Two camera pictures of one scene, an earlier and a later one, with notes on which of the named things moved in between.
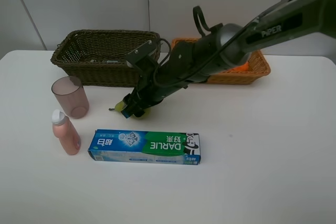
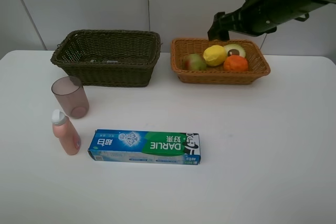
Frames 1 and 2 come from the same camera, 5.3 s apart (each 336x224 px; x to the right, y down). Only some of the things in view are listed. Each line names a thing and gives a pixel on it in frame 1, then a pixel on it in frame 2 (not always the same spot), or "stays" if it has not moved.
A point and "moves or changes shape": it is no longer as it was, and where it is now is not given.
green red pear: (121, 105) moves or changes shape
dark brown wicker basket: (97, 57) stays
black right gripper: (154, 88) → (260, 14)
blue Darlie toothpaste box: (145, 146) stays
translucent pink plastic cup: (70, 93) stays
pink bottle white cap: (63, 129) stays
